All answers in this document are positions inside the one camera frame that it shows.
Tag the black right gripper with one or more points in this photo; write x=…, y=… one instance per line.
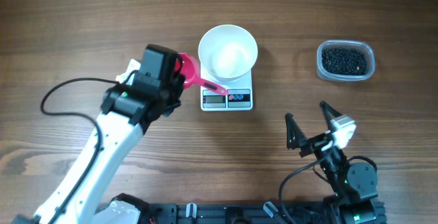
x=296, y=139

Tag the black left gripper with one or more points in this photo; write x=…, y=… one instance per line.
x=177, y=80

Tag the pink measuring scoop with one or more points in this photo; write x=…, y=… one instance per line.
x=190, y=68

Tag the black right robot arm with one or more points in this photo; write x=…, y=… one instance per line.
x=353, y=180

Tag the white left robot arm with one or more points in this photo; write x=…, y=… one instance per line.
x=127, y=110

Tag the white bowl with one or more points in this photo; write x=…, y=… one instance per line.
x=228, y=52

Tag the white digital kitchen scale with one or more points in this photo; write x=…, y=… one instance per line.
x=239, y=98

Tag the clear plastic container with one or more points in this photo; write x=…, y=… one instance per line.
x=348, y=44

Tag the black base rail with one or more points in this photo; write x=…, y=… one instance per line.
x=302, y=212

